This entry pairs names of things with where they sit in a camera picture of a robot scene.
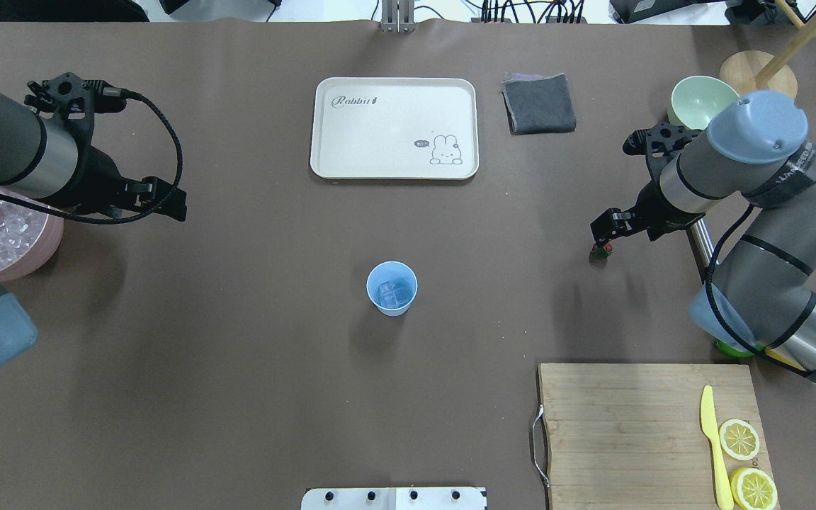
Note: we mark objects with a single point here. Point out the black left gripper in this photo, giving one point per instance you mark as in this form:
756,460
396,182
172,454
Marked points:
101,178

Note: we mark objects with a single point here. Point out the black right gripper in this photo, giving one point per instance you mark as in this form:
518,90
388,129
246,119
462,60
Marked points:
650,214

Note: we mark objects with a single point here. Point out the red strawberry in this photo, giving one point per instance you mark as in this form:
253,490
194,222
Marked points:
601,251

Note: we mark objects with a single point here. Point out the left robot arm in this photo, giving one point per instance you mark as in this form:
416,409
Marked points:
48,164

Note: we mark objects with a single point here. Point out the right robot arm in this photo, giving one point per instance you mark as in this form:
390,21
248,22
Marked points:
755,301

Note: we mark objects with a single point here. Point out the light blue plastic cup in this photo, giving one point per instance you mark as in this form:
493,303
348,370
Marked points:
392,287

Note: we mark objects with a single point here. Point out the steel muddler black tip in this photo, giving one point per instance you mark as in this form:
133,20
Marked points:
701,245

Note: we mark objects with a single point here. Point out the grey folded cloth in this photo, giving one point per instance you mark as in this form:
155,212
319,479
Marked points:
537,104

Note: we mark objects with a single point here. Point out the pink bowl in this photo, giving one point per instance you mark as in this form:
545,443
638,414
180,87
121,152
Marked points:
43,249

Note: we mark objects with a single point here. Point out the mint green bowl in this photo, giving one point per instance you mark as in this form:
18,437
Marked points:
696,100

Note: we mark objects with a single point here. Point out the green lime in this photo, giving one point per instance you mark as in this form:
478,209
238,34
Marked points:
729,350

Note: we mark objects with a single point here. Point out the wooden glass holder stand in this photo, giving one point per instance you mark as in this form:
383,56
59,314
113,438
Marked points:
753,70

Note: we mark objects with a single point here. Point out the wooden cutting board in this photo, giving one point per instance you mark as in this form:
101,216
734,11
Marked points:
628,435

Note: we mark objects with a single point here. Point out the yellow plastic knife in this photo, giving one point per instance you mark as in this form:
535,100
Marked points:
708,424

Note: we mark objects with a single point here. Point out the cream rabbit tray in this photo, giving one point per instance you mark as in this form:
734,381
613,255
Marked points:
398,128

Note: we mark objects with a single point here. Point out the lower lemon half slice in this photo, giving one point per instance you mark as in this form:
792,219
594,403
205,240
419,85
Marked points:
739,439

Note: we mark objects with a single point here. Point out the lemon half slice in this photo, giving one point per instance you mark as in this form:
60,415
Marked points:
753,488
739,439

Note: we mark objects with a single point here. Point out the upper lemon half slice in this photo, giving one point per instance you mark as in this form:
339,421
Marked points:
753,488

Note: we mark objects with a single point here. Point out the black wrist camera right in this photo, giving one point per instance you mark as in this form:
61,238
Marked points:
659,144

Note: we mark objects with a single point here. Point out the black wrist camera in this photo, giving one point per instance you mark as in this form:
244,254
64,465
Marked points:
659,144
71,97

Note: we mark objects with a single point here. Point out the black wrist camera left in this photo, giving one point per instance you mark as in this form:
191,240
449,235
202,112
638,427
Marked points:
71,97

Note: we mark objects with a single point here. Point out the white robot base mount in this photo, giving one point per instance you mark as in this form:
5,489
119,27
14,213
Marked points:
446,497

